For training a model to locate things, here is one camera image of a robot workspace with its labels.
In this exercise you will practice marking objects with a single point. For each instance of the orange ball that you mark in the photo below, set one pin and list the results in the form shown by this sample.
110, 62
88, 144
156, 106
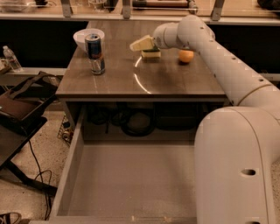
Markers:
185, 56

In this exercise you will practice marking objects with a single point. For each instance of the clear plastic water bottle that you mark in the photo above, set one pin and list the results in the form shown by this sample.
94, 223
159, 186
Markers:
12, 59

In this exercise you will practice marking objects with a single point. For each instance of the white bowl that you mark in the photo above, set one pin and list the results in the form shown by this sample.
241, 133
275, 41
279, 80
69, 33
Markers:
79, 36

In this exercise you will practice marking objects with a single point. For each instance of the blue silver drink can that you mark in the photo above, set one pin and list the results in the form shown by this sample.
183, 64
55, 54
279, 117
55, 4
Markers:
93, 45

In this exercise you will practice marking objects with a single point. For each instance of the open grey top drawer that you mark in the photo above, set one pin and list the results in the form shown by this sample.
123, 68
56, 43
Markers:
111, 178

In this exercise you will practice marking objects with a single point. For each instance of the black folding chair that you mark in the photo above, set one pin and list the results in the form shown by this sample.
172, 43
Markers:
21, 117

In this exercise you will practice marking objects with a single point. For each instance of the green and yellow sponge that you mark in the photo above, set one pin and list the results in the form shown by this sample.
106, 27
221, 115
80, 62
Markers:
151, 54

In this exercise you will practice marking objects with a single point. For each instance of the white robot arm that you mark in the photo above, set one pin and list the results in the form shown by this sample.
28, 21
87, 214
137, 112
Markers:
235, 146

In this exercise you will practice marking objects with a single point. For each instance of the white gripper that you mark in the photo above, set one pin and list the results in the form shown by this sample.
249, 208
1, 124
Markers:
158, 38

